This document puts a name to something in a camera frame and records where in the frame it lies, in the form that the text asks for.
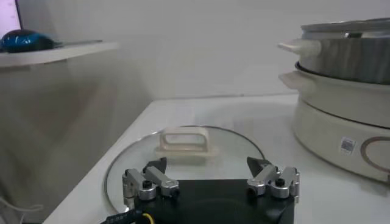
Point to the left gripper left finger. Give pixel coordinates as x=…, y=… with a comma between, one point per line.
x=158, y=179

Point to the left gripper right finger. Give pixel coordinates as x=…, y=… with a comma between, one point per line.
x=268, y=179

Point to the steel steamer basket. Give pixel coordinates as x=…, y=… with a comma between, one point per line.
x=350, y=61

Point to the cream electric cooker pot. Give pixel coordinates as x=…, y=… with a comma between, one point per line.
x=329, y=128

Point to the white side table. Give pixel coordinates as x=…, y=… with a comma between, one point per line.
x=45, y=56

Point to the blue black computer mouse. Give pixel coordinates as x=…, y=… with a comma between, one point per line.
x=24, y=41

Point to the laptop computer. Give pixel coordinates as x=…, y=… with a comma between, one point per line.
x=7, y=15

